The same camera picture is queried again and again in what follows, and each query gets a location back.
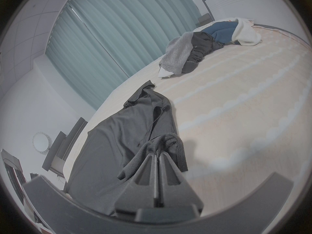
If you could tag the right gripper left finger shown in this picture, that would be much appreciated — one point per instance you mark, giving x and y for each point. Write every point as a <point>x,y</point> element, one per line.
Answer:
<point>131,196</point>

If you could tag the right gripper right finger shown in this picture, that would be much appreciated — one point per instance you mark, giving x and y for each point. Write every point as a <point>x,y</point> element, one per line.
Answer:
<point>185,196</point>

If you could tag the black shirt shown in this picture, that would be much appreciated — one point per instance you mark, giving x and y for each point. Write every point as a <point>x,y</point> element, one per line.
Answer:
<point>117,142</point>

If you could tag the pile of clothes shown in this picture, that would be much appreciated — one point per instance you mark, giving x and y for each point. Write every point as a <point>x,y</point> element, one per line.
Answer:
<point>178,55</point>

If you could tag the black chest of drawers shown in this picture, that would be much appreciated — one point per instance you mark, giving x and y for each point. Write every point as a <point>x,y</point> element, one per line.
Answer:
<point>65,142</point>

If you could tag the bed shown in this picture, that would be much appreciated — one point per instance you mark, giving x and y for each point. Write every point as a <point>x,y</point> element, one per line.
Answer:
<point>243,94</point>

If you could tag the blue-green curtain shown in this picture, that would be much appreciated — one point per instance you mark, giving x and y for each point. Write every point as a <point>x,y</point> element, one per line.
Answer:
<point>73,57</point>
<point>134,21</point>

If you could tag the white printed pillow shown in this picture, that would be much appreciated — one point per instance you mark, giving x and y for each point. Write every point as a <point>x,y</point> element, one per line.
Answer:
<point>203,27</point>

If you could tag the grey bedside table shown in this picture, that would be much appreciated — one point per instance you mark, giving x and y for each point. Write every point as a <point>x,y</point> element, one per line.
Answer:
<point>206,18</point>

